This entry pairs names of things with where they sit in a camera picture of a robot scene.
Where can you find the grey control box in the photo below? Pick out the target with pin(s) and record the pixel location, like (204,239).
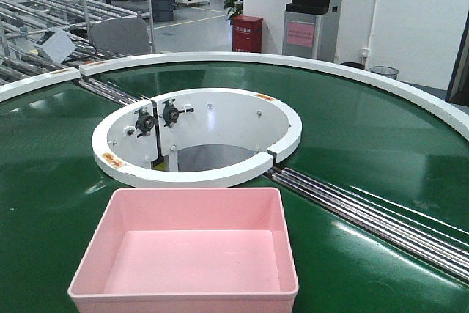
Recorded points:
(55,45)

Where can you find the grey water dispenser machine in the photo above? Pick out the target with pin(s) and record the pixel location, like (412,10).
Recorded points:
(311,29)

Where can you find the wire mesh waste basket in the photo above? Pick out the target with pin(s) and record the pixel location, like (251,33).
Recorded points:
(389,72)

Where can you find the metal roller rack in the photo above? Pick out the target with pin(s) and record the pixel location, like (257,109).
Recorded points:
(23,22)

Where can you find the white outer conveyor rail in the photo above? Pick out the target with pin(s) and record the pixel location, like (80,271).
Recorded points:
(456,119)

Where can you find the steel conveyor rollers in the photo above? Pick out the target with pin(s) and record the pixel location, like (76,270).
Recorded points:
(109,92)
(416,238)

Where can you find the red fire extinguisher cabinet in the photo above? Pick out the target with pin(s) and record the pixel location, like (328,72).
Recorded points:
(247,34)

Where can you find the pink plastic bin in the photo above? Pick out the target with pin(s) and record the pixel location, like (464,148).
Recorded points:
(188,250)

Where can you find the grey chair back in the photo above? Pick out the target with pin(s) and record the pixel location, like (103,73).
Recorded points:
(121,36)

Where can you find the steel conveyor rollers right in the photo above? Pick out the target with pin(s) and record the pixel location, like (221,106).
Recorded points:
(416,238)

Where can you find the steel conveyor rollers left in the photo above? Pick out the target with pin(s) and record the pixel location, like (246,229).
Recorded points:
(109,92)

